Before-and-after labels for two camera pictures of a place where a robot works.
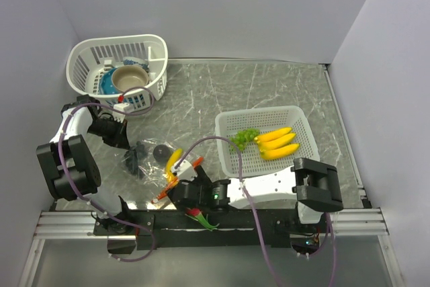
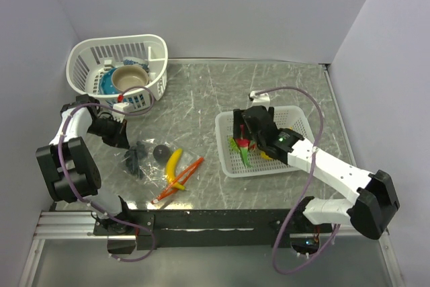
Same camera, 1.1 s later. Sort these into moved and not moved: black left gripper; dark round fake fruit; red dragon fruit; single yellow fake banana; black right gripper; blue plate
Moved: red dragon fruit; black right gripper
Not moved: single yellow fake banana; black left gripper; dark round fake fruit; blue plate
